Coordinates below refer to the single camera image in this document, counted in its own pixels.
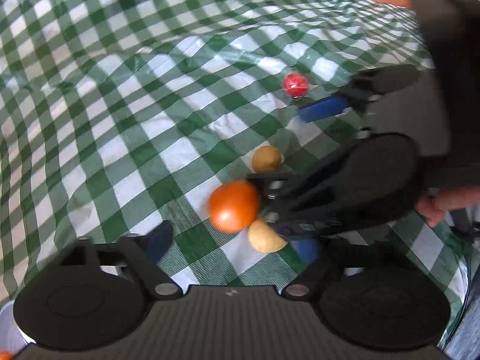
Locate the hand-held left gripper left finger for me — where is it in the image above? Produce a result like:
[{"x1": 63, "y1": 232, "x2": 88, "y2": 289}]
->
[{"x1": 60, "y1": 220, "x2": 185, "y2": 301}]

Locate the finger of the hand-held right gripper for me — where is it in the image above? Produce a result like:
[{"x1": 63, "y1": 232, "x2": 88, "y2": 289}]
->
[
  {"x1": 245, "y1": 157, "x2": 351, "y2": 241},
  {"x1": 297, "y1": 64, "x2": 428, "y2": 136}
]

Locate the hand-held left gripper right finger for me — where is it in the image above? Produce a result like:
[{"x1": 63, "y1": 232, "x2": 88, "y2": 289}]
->
[{"x1": 281, "y1": 237, "x2": 376, "y2": 301}]

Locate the orange tomato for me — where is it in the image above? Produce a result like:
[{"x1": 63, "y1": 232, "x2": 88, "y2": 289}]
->
[{"x1": 208, "y1": 181, "x2": 261, "y2": 233}]

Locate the light blue plate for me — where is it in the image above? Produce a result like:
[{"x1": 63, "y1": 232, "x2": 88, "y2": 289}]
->
[{"x1": 0, "y1": 301, "x2": 31, "y2": 355}]

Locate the person's right hand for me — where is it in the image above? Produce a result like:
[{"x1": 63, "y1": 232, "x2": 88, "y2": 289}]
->
[{"x1": 415, "y1": 187, "x2": 480, "y2": 228}]

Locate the small yellow potato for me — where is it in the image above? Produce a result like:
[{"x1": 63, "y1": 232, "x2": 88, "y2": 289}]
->
[
  {"x1": 251, "y1": 146, "x2": 283, "y2": 173},
  {"x1": 247, "y1": 218, "x2": 289, "y2": 254}
]

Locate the small red fruit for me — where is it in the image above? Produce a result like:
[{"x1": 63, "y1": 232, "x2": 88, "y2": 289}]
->
[{"x1": 283, "y1": 73, "x2": 310, "y2": 97}]

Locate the green white checkered cloth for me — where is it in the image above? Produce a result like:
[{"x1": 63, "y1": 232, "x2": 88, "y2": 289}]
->
[{"x1": 0, "y1": 0, "x2": 473, "y2": 301}]

